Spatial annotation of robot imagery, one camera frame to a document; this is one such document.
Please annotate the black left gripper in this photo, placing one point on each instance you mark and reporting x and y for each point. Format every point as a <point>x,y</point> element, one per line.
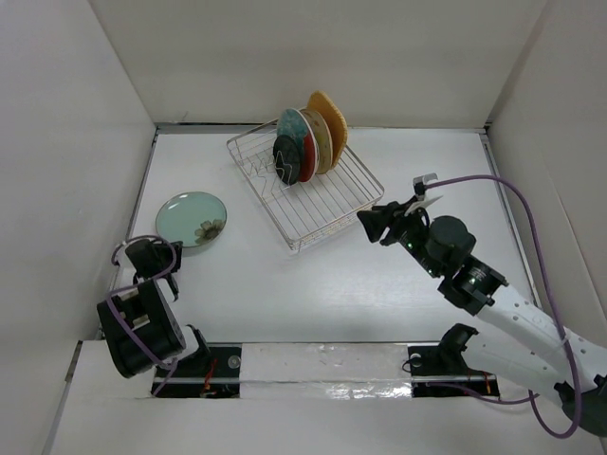
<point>163,248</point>

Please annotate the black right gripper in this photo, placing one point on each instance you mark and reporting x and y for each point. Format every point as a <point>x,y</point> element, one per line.
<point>376,221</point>

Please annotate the metal wire dish rack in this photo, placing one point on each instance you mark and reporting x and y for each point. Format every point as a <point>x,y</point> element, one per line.
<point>304,213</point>

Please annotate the black round plate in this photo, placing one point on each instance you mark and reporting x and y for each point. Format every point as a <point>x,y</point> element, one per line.
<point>288,159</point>

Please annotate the beige bird painted plate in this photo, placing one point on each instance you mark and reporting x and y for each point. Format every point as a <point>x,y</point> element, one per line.
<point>323,138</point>

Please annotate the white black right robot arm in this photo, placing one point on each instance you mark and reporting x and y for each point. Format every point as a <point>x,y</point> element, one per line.
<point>559,365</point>

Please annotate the orange ribbed rectangular plate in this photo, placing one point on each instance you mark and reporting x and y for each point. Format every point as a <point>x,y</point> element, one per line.
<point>336,122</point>

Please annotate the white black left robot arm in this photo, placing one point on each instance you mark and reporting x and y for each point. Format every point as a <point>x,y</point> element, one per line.
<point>198,297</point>

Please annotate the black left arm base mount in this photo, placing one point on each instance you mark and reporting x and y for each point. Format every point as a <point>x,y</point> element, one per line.
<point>215,376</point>

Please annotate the light green round plate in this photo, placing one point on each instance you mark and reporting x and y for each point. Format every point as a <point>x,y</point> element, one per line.
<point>193,218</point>

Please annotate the red teal flower plate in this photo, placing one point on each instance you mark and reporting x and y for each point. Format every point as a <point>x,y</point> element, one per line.
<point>292,123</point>

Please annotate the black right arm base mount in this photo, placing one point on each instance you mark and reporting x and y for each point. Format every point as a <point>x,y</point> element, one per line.
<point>435,377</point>

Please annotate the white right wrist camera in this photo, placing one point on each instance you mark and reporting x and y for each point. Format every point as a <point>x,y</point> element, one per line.
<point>421,189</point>

